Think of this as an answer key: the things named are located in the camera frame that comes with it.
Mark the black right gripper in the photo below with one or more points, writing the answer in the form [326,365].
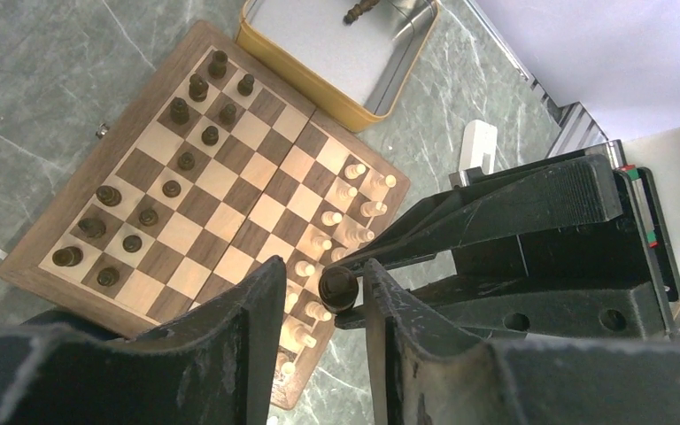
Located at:
[574,193]

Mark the aluminium frame rail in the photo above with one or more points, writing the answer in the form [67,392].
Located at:
[578,129]

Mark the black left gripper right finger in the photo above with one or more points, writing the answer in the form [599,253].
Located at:
[423,369]

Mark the wooden chess board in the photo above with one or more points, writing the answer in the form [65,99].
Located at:
[214,233]

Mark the blue metal tin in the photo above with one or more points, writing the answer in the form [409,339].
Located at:
[63,317]

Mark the dark pawn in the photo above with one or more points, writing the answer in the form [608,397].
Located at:
[186,161]

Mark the light chess pieces row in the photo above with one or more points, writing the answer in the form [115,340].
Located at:
[328,205]

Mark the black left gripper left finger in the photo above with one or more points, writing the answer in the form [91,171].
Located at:
[213,365]

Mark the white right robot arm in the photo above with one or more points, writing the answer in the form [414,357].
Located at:
[660,153]

